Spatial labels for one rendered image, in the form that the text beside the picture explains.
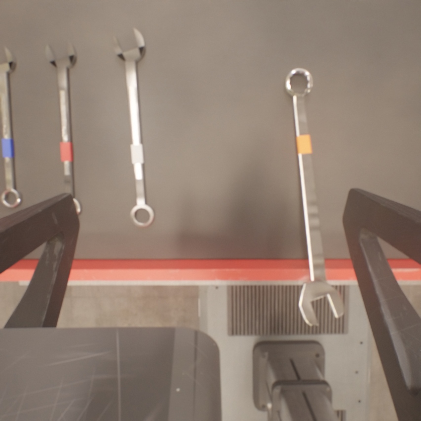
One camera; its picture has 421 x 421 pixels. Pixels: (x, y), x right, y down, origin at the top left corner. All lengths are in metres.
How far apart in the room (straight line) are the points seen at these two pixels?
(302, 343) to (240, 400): 0.26
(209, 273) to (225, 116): 0.17
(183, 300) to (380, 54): 1.12
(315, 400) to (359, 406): 0.34
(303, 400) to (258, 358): 0.20
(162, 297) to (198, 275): 1.02
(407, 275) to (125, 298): 1.13
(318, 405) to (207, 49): 0.83
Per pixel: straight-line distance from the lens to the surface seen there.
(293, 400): 1.03
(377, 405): 1.71
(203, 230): 0.42
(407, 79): 0.47
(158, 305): 1.42
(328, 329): 1.21
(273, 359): 1.16
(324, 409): 1.01
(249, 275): 0.39
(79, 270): 0.41
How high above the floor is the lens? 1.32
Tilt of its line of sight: 84 degrees down
